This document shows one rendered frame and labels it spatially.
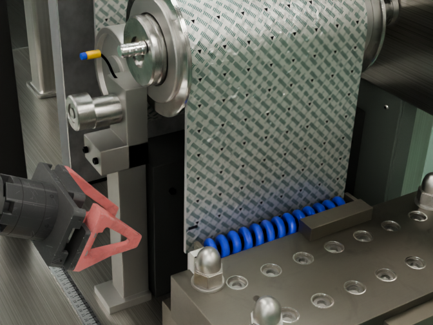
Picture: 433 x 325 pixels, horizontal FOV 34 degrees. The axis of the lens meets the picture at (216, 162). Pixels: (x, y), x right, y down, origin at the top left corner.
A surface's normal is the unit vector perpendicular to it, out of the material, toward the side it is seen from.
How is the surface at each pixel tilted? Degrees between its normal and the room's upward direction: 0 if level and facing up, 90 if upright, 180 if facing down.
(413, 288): 0
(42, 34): 90
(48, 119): 0
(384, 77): 90
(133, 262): 90
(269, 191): 90
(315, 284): 0
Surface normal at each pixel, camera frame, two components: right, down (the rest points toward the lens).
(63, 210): -0.74, -0.20
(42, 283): 0.03, -0.87
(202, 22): 0.42, -0.21
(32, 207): 0.65, 0.00
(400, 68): -0.86, 0.23
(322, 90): 0.51, 0.43
